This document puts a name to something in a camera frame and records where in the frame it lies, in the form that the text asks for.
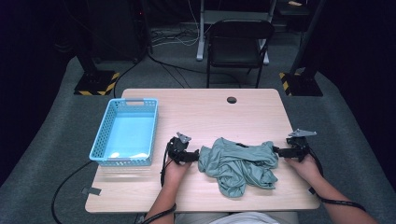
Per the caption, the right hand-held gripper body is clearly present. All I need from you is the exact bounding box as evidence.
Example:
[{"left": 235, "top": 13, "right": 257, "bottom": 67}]
[{"left": 286, "top": 128, "right": 318, "bottom": 162}]

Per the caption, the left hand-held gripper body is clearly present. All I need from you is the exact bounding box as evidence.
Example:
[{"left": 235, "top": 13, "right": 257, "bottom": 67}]
[{"left": 166, "top": 132, "right": 196, "bottom": 164}]

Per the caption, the green t-shirt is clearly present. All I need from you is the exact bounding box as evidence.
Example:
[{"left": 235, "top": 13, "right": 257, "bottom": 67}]
[{"left": 197, "top": 137, "right": 280, "bottom": 199}]

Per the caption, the person's right hand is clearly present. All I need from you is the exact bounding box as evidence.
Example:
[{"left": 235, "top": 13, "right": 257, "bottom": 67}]
[{"left": 284, "top": 154, "right": 323, "bottom": 185}]

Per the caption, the person's left hand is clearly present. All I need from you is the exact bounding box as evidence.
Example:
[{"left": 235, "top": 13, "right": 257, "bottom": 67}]
[{"left": 163, "top": 155, "right": 192, "bottom": 189}]

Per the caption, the blue plastic basket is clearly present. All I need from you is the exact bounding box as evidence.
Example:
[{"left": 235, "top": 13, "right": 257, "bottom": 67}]
[{"left": 89, "top": 97, "right": 160, "bottom": 167}]

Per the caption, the black stand with striped base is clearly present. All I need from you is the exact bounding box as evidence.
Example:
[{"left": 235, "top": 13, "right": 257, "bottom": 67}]
[
  {"left": 73, "top": 43, "right": 120, "bottom": 97},
  {"left": 278, "top": 0, "right": 327, "bottom": 97}
]

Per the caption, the person's light clothing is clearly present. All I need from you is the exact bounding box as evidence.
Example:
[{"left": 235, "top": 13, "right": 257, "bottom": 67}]
[{"left": 174, "top": 211, "right": 300, "bottom": 224}]

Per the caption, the grey tape piece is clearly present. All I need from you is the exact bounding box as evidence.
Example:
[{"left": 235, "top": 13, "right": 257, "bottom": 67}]
[{"left": 81, "top": 187, "right": 103, "bottom": 197}]

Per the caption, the black folding chair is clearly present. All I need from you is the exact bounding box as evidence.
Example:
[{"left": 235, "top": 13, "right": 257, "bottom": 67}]
[{"left": 205, "top": 19, "right": 276, "bottom": 90}]

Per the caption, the black computer tower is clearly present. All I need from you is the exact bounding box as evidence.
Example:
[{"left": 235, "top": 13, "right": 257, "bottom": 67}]
[{"left": 86, "top": 0, "right": 148, "bottom": 63}]

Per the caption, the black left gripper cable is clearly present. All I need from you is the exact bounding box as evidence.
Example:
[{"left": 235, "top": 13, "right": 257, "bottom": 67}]
[{"left": 134, "top": 141, "right": 177, "bottom": 224}]

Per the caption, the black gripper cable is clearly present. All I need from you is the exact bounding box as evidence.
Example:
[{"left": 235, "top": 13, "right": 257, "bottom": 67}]
[
  {"left": 306, "top": 147, "right": 367, "bottom": 213},
  {"left": 134, "top": 141, "right": 177, "bottom": 224}
]

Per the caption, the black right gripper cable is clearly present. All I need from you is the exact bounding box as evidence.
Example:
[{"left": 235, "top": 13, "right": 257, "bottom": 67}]
[{"left": 306, "top": 147, "right": 367, "bottom": 213}]

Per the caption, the bundle of floor cables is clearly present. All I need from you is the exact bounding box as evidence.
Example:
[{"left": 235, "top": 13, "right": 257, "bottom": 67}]
[{"left": 150, "top": 27, "right": 201, "bottom": 49}]

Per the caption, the white desk frame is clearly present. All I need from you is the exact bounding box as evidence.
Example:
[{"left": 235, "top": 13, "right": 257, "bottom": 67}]
[{"left": 195, "top": 0, "right": 278, "bottom": 66}]

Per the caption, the thick black floor cable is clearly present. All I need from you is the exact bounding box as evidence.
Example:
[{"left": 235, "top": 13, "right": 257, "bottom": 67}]
[{"left": 50, "top": 160, "right": 95, "bottom": 224}]

